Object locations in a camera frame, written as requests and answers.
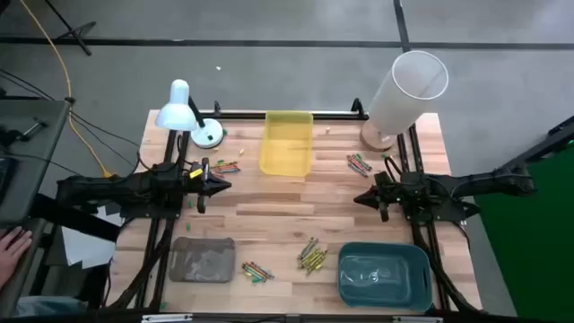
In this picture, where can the black frame bar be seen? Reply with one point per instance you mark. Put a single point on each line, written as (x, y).
(246, 319)

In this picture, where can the yellow translucent bin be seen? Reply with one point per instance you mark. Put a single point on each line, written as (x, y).
(287, 148)

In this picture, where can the person's hand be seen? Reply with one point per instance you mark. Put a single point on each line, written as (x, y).
(11, 251)

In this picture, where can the white paper sheet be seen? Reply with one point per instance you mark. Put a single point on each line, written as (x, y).
(85, 247)

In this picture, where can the person's leg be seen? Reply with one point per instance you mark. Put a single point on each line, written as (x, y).
(49, 307)

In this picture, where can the green mat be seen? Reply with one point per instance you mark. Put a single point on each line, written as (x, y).
(529, 247)

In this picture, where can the long black frame rail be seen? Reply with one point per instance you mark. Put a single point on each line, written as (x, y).
(242, 116)

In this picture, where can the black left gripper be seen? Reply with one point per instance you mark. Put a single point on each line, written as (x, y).
(202, 188)

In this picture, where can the black desk leg beam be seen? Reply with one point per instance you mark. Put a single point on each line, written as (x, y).
(76, 220)

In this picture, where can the grey translucent bin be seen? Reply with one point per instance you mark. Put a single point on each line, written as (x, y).
(202, 260)

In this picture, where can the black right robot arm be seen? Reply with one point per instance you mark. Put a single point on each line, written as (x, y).
(471, 184)

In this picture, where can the black desk device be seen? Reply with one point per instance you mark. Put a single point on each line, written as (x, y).
(5, 179)

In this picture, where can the white gooseneck desk lamp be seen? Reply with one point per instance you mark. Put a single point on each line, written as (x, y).
(177, 112)

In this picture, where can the black angled stand beam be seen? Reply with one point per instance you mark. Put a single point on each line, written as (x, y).
(556, 139)

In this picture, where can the silver frame bracket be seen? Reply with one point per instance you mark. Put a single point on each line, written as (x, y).
(417, 319)
(167, 318)

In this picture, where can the table lamp white cylinder shade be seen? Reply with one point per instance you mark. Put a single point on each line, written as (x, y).
(403, 98)

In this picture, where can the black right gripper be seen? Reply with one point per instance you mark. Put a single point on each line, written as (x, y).
(390, 193)

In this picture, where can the black tripod stand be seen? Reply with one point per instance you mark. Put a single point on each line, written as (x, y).
(83, 29)

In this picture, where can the teal plastic bin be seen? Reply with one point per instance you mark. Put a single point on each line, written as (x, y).
(381, 278)

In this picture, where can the yellow tape tag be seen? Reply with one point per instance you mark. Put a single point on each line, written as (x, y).
(196, 173)

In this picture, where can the black clamp tool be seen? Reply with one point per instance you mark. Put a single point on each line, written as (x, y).
(33, 128)

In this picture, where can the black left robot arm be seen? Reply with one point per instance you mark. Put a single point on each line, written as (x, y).
(112, 188)

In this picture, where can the grey side desk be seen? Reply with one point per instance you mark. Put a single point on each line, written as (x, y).
(36, 170)

